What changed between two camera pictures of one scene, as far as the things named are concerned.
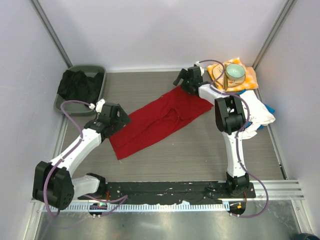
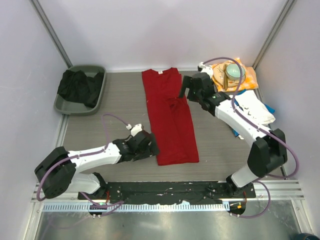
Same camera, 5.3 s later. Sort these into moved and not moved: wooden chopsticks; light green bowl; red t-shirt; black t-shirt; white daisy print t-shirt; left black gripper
Moved: left black gripper; red t-shirt
Not moved: black t-shirt; light green bowl; wooden chopsticks; white daisy print t-shirt
